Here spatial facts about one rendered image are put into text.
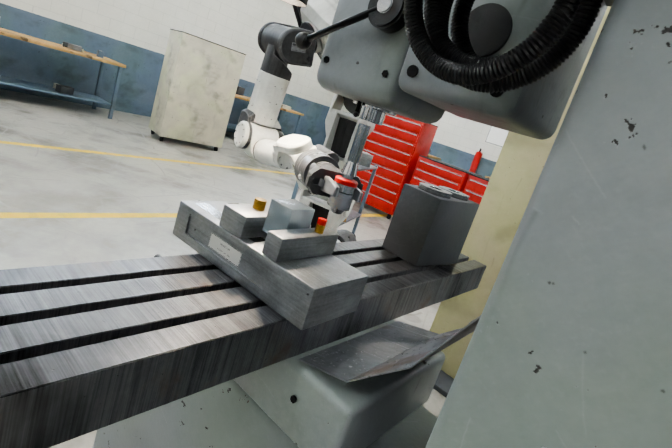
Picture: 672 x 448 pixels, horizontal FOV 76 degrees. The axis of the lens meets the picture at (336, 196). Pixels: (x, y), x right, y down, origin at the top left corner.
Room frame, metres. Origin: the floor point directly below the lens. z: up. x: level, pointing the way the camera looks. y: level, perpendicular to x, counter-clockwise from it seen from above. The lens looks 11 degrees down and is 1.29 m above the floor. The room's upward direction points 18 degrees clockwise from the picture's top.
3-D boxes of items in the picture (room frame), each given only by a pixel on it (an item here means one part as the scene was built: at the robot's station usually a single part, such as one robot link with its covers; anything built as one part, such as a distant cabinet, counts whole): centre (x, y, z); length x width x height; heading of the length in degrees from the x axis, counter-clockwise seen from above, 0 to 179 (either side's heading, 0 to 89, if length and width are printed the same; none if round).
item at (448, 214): (1.18, -0.28, 1.07); 0.22 x 0.12 x 0.20; 138
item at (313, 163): (0.93, 0.03, 1.13); 0.13 x 0.12 x 0.10; 118
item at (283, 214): (0.72, 0.06, 1.08); 0.06 x 0.05 x 0.06; 146
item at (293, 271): (0.74, 0.09, 1.02); 0.35 x 0.15 x 0.11; 56
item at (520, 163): (2.31, -0.97, 1.15); 0.52 x 0.40 x 2.30; 53
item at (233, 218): (0.75, 0.11, 1.06); 0.15 x 0.06 x 0.04; 146
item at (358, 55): (0.83, -0.02, 1.47); 0.21 x 0.19 x 0.32; 143
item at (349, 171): (0.84, -0.01, 1.22); 0.03 x 0.03 x 0.11
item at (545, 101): (0.71, -0.17, 1.47); 0.24 x 0.19 x 0.26; 143
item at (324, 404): (0.83, -0.02, 0.83); 0.50 x 0.35 x 0.12; 53
